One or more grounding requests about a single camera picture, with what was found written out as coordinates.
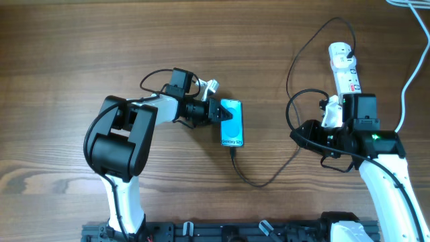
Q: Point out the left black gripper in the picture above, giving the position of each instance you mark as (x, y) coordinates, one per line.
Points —
(213, 111)

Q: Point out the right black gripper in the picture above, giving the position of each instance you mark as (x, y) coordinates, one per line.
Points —
(310, 135)

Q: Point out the blue Galaxy smartphone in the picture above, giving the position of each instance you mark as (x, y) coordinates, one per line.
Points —
(232, 134)

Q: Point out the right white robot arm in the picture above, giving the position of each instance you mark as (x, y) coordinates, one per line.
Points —
(380, 158)

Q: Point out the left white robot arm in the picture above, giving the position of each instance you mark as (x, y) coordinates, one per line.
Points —
(118, 141)

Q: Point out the white charger plug adapter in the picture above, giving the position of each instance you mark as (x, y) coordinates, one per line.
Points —
(340, 62)

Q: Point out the white power strip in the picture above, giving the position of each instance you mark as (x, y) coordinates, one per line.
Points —
(346, 82)

